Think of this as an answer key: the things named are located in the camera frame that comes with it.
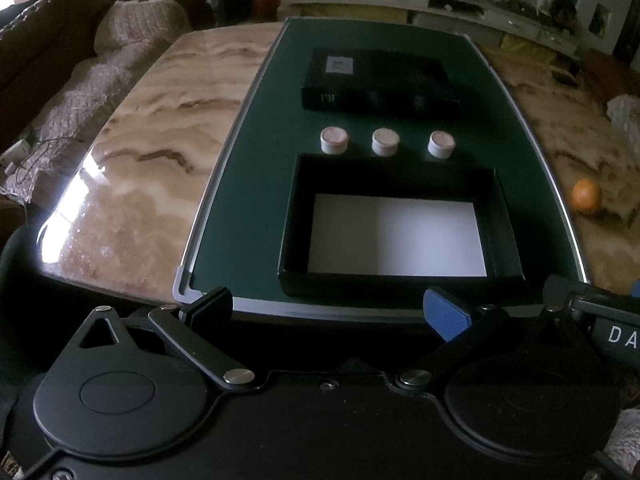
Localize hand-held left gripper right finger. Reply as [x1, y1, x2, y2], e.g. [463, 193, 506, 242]
[395, 287, 603, 391]

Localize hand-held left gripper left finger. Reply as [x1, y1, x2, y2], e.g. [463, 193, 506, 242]
[65, 286, 256, 389]

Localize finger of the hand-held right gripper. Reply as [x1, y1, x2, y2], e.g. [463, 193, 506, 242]
[542, 274, 640, 312]

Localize black box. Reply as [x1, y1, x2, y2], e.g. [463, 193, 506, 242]
[276, 152, 526, 298]

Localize white round cap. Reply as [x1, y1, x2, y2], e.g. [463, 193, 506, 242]
[427, 130, 456, 160]
[371, 127, 401, 157]
[320, 126, 351, 155]

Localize black box lid white label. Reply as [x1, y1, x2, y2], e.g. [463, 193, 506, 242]
[300, 47, 462, 120]

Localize orange fruit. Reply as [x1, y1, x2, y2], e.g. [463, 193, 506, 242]
[571, 179, 603, 217]

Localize green framed board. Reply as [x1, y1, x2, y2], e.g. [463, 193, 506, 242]
[172, 16, 591, 323]

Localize clear plastic bag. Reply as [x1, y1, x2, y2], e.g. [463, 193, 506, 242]
[606, 94, 640, 147]

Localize orange wooden stool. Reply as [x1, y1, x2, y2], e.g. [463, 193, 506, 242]
[580, 52, 640, 107]

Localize yellow package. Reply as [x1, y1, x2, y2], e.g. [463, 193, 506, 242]
[500, 32, 556, 62]

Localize beige knitted blanket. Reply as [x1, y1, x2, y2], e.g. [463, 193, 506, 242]
[0, 0, 193, 201]

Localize brown sofa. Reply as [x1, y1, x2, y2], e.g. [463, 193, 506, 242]
[0, 0, 211, 111]

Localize black cable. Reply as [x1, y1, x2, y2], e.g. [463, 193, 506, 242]
[14, 136, 83, 186]

